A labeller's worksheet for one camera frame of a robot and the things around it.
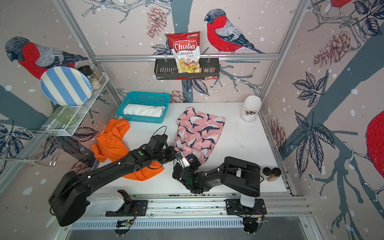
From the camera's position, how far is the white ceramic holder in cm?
103

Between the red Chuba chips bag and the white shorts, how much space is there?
1.12 ft

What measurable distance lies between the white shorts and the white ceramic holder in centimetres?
59

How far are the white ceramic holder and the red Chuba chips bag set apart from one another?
1.37 feet

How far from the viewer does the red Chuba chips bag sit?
81 centimetres
